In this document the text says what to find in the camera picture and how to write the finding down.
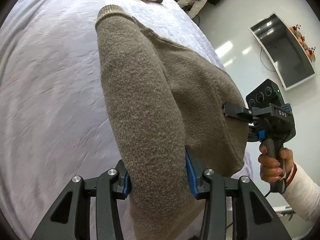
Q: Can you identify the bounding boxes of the brown knit sweater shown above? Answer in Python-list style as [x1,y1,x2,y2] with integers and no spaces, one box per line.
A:
[95,5,248,239]

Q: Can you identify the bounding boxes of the white sleeved right forearm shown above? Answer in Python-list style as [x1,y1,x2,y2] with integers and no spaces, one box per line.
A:
[282,164,319,223]

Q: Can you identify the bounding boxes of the right hand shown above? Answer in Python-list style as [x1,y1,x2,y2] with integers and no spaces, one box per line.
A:
[258,144,295,184]

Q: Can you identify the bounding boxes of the lavender embossed bed blanket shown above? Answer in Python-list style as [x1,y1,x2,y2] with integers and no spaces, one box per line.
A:
[1,0,221,239]

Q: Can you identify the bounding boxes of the wall mounted television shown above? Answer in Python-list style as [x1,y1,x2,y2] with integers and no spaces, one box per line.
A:
[249,13,316,90]

